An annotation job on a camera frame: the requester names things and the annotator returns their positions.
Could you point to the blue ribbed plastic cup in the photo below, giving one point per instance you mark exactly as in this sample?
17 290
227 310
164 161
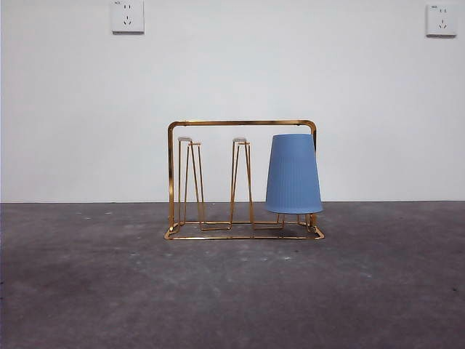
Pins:
293 174

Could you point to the white wall socket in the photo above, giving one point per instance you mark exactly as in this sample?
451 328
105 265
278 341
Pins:
128 18
441 21

